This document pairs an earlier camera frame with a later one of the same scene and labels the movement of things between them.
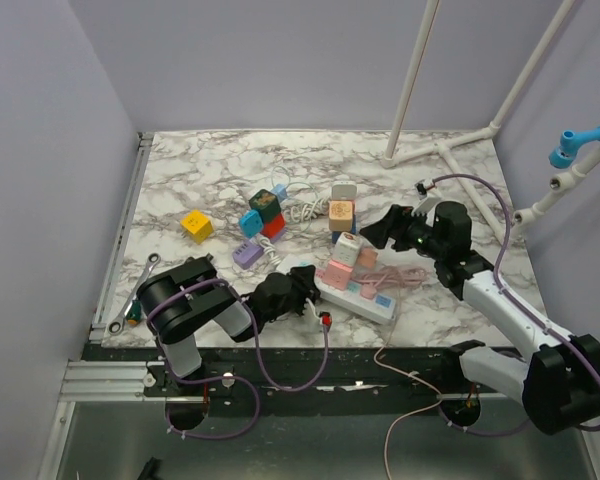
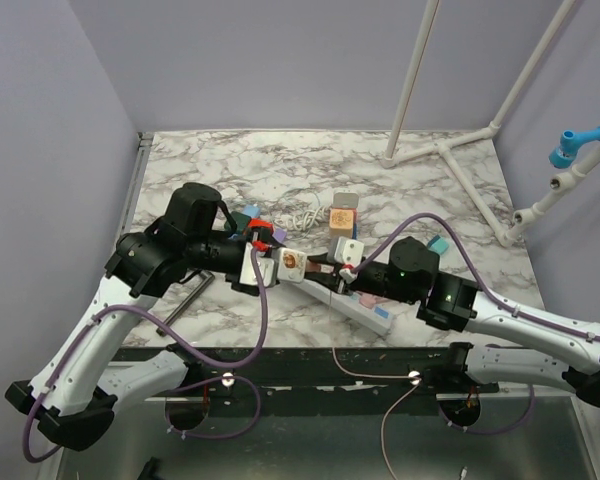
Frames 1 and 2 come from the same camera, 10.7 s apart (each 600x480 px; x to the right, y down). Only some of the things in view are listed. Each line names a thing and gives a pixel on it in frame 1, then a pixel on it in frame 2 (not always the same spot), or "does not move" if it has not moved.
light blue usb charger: (280, 191) to (252, 211)
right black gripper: (398, 216) to (332, 279)
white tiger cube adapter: (346, 248) to (291, 265)
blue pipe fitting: (564, 155) does not move
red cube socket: (274, 227) to (257, 223)
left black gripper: (302, 280) to (263, 234)
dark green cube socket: (265, 202) to (241, 220)
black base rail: (287, 373) does not move
